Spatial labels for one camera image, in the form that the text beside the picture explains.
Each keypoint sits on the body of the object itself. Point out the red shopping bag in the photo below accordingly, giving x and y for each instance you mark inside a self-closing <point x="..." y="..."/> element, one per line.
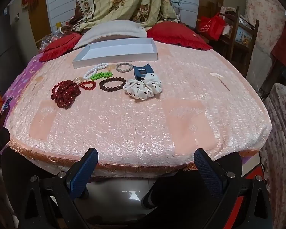
<point x="209" y="25"/>

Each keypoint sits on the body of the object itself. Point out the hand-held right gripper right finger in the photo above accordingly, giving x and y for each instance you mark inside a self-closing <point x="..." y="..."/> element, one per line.
<point x="208" y="171"/>

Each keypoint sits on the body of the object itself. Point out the white pillow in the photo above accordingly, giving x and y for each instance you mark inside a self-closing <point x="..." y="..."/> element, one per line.
<point x="109" y="29"/>

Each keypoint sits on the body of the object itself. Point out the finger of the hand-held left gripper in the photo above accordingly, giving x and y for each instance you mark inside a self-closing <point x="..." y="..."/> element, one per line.
<point x="0" y="143"/>

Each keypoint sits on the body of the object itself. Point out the purple flowered bedsheet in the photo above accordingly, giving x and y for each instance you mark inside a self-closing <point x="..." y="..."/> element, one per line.
<point x="26" y="71"/>

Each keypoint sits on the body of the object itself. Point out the blue hair claw clip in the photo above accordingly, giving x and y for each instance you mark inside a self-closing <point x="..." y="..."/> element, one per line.
<point x="137" y="72"/>

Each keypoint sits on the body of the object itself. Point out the white printed scrunchie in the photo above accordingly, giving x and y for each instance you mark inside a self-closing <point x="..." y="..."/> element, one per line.
<point x="135" y="90"/>

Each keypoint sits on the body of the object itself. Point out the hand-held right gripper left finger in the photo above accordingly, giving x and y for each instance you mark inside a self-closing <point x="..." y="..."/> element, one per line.
<point x="83" y="169"/>

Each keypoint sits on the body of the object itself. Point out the large red ruffled cushion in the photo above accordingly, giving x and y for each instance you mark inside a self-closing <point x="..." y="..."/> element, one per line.
<point x="174" y="33"/>

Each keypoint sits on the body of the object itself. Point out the grey cabinet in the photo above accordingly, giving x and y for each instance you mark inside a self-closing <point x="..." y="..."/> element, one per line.
<point x="12" y="45"/>

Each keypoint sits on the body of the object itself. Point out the floral fabric cover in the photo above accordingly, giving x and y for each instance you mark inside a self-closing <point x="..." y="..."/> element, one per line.
<point x="281" y="136"/>

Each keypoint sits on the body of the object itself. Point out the dark red polka-dot scrunchie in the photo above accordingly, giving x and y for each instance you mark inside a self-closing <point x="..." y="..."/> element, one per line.
<point x="66" y="95"/>

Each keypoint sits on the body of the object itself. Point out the wooden shelf rack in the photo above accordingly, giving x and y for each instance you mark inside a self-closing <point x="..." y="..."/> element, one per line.
<point x="252" y="43"/>

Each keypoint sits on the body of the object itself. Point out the floral checked blanket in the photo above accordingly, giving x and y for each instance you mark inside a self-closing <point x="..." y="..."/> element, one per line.
<point x="124" y="0"/>

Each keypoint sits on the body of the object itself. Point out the small red ruffled cushion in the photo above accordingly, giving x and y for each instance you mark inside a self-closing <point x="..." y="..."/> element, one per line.
<point x="59" y="45"/>

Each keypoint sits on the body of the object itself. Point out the clear plastic bag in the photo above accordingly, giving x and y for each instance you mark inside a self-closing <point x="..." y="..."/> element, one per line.
<point x="46" y="41"/>

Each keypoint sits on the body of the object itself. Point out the white cardboard box tray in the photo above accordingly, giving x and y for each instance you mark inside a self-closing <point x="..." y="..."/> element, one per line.
<point x="119" y="47"/>

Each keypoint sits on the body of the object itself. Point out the floral curtain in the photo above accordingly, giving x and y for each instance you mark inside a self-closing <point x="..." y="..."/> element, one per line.
<point x="259" y="16"/>

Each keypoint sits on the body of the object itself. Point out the dark blue object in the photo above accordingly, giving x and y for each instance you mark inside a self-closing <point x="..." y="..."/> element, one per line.
<point x="7" y="103"/>

